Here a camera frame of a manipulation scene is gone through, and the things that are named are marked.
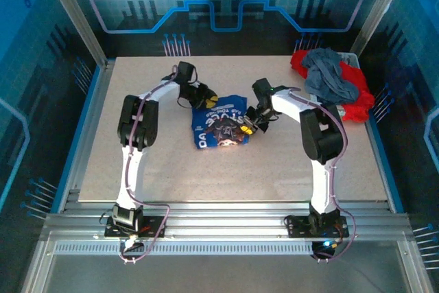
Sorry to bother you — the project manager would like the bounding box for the blue t-shirt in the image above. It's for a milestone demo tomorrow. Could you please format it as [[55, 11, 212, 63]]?
[[191, 95, 250, 150]]

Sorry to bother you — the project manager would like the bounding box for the grey t-shirt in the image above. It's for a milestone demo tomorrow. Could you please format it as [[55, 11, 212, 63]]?
[[300, 47, 360, 104]]

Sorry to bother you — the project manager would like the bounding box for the red t-shirt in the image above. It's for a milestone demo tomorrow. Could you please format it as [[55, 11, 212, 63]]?
[[290, 49, 376, 123]]

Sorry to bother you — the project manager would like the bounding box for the small black electronics module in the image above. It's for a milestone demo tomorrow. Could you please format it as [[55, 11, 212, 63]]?
[[311, 239, 342, 263]]

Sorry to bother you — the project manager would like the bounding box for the grey metal sheet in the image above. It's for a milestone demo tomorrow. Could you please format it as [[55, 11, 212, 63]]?
[[20, 253, 435, 293]]

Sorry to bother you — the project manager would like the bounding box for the aluminium side rail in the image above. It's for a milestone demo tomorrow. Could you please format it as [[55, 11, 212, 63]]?
[[356, 53, 395, 213], [56, 59, 116, 213]]

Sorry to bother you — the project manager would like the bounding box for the aluminium mounting rail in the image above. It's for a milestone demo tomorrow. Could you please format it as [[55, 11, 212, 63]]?
[[40, 202, 414, 244]]

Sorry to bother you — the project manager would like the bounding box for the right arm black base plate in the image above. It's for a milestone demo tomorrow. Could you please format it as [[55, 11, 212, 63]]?
[[283, 213, 350, 238]]

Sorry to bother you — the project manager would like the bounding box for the slotted grey cable duct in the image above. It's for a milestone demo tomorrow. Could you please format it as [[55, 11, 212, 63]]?
[[54, 242, 315, 256]]

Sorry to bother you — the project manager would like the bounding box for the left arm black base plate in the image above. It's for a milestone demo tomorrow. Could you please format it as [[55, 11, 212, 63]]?
[[104, 215, 168, 238]]

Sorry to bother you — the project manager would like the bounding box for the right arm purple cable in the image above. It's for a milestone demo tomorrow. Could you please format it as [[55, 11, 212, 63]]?
[[274, 86, 357, 263]]

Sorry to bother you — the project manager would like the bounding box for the aluminium frame post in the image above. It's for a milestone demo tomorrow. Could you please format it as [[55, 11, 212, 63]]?
[[38, 0, 108, 69], [349, 0, 414, 56]]

